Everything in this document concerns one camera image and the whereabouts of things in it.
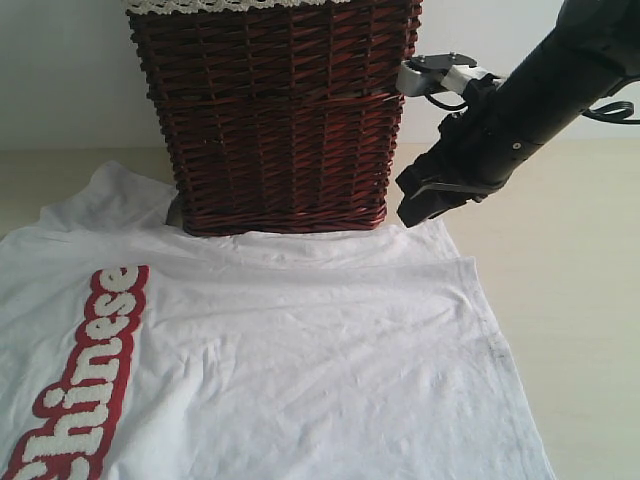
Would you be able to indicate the grey lace-trimmed basket liner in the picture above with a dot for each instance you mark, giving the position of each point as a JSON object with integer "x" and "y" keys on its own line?
{"x": 165, "y": 7}

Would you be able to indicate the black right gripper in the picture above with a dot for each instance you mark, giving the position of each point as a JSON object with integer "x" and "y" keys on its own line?
{"x": 437, "y": 182}

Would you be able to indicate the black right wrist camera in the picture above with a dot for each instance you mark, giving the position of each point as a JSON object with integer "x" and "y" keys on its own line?
{"x": 423, "y": 75}

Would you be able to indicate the dark red wicker basket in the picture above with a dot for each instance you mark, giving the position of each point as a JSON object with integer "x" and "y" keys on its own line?
{"x": 279, "y": 120}

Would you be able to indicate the white t-shirt red lettering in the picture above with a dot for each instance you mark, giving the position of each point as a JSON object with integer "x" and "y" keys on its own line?
{"x": 130, "y": 350}

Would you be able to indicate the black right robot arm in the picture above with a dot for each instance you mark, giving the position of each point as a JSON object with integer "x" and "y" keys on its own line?
{"x": 591, "y": 53}

